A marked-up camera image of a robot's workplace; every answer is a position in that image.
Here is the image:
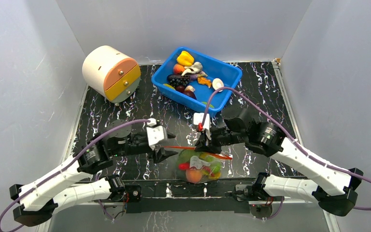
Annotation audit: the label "light green toy fruit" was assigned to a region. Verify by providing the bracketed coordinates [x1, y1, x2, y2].
[205, 155, 222, 176]

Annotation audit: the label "green toy leaf vegetable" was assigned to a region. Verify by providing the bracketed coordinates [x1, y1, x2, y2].
[176, 149, 196, 165]

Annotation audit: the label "clear orange zip bag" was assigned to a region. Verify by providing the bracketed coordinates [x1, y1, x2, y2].
[164, 146, 233, 184]

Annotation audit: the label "red toy chili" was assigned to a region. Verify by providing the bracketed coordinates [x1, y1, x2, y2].
[178, 163, 211, 172]

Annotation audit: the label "toy peach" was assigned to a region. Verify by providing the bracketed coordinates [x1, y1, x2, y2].
[173, 63, 185, 75]
[185, 169, 203, 184]

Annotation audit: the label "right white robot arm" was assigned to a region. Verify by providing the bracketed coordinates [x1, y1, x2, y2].
[193, 109, 363, 217]

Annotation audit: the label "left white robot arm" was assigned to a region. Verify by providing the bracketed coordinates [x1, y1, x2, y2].
[9, 118, 175, 227]

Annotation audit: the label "orange toy food piece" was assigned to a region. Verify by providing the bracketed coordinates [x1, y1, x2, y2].
[197, 77, 212, 88]

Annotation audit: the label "dark red toy onion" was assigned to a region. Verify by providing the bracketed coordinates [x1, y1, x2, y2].
[183, 90, 197, 100]

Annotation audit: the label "dark red toy plum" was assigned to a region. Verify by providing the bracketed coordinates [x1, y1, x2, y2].
[175, 85, 186, 93]

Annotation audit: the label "brown toy kiwi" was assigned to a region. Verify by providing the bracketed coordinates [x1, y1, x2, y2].
[212, 78, 224, 90]

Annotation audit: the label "yellow green toy mango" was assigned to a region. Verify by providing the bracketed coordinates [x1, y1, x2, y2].
[163, 84, 176, 90]

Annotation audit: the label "toy mushroom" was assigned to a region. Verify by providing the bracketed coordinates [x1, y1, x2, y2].
[184, 85, 195, 94]

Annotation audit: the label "dark purple toy grapes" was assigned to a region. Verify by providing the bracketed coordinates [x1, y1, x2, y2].
[167, 74, 191, 88]

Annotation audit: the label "blue plastic bin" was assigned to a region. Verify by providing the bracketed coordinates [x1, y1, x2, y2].
[151, 47, 243, 113]

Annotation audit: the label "round cream drawer cabinet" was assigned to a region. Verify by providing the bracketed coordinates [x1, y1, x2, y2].
[82, 45, 141, 104]

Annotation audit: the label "yellow toy bell pepper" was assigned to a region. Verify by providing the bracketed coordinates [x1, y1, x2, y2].
[176, 50, 195, 66]

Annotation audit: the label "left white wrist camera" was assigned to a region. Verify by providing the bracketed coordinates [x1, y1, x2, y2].
[146, 126, 168, 150]

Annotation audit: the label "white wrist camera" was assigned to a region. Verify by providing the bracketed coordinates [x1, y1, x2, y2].
[146, 126, 168, 150]
[192, 113, 211, 140]

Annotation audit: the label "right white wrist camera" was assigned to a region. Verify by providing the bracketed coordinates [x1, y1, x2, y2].
[192, 113, 211, 140]

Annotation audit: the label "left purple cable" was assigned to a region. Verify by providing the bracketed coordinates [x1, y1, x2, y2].
[0, 118, 157, 232]

